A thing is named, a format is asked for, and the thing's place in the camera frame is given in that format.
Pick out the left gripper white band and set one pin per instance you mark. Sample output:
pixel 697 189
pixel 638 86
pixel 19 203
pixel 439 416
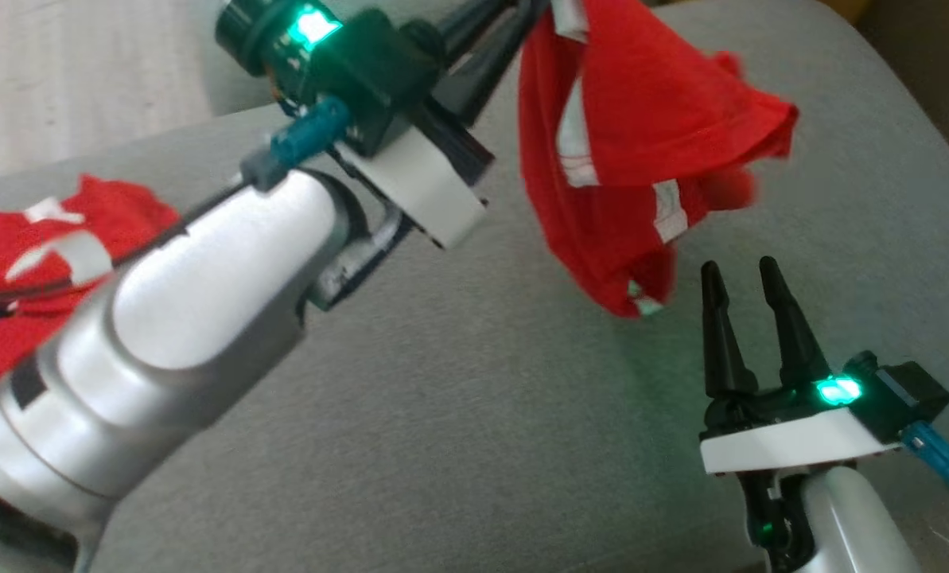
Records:
pixel 422 183

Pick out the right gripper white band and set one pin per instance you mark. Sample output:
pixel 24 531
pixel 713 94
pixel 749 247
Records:
pixel 792 446

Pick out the red shorts with white stripe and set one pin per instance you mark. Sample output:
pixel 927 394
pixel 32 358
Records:
pixel 649 119

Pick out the red basketball jersey white trim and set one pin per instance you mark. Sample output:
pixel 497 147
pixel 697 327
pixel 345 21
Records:
pixel 13 239

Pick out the wide yellow sofa backrest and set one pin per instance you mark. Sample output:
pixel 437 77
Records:
pixel 844 6

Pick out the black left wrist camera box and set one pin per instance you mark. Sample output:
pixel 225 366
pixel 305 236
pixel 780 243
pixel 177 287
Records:
pixel 363 72

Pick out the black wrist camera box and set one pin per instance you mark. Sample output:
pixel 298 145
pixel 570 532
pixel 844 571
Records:
pixel 908 398
pixel 363 72

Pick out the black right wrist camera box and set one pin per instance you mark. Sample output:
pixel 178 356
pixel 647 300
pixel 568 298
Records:
pixel 908 398

